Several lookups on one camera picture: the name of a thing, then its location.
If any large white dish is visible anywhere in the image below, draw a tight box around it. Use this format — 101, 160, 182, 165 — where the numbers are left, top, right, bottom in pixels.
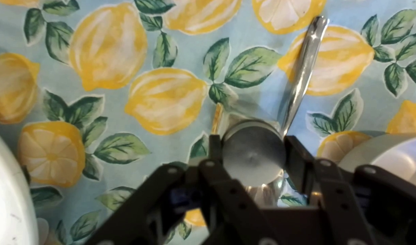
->
0, 124, 41, 245

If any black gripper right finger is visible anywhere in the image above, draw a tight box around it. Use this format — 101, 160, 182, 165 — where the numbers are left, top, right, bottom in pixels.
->
284, 135, 416, 245

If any glass spice bottle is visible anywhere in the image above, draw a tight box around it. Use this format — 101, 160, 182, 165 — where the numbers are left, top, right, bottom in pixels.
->
215, 104, 290, 188

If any lemon print tablecloth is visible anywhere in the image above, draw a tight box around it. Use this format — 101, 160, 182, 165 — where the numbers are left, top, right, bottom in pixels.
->
0, 0, 416, 245

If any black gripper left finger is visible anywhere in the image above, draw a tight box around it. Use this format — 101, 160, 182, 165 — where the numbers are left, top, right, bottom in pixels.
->
86, 134, 264, 245

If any silver spice bottle lid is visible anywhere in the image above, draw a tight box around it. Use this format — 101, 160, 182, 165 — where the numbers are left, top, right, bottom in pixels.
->
221, 120, 288, 188

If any grey ceramic bowl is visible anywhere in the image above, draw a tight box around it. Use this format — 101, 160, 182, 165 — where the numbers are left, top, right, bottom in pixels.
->
337, 131, 416, 192

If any metal spoon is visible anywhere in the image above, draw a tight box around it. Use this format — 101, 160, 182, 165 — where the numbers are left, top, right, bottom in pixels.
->
250, 15, 332, 209

